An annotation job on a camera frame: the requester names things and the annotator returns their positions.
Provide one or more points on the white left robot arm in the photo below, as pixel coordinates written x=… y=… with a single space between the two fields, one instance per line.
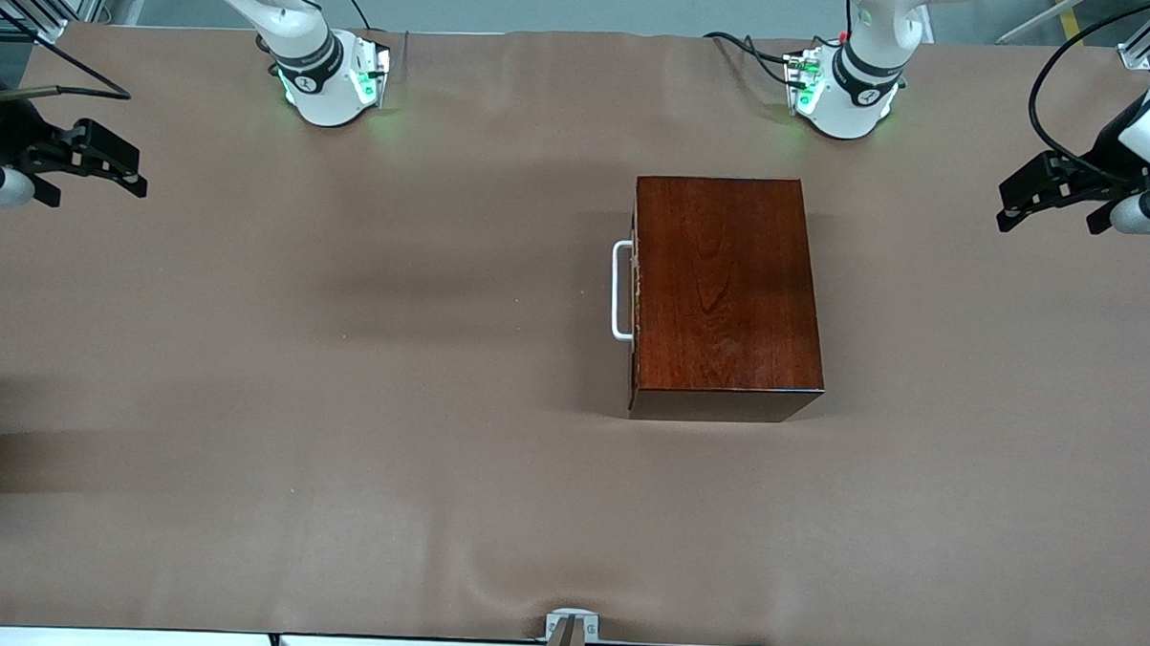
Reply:
x=860 y=103

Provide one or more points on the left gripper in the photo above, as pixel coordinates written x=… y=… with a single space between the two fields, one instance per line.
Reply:
x=1106 y=156

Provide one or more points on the dark red wooden cabinet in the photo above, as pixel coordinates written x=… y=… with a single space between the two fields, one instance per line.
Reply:
x=728 y=319

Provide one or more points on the brown table mat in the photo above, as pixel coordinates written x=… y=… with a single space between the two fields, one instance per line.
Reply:
x=339 y=496

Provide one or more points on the grey metal bracket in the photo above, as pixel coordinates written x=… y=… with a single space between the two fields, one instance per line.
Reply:
x=571 y=634

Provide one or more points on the thin aluminium bar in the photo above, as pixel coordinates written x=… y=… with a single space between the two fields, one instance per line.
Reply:
x=1040 y=21

